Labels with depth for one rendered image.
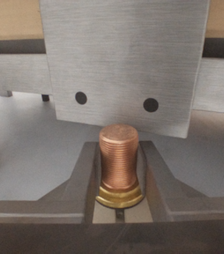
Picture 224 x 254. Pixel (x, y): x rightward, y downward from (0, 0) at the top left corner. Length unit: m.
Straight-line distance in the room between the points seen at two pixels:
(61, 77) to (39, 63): 0.08
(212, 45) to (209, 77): 0.05
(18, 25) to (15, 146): 0.22
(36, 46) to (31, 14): 0.04
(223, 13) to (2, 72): 0.27
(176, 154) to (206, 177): 0.07
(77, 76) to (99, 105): 0.03
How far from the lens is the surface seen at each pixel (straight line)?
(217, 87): 0.20
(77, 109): 0.17
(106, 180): 0.16
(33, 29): 0.31
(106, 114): 0.16
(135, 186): 0.16
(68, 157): 0.33
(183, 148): 0.37
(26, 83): 0.27
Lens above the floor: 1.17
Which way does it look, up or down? 27 degrees up
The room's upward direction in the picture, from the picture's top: 179 degrees clockwise
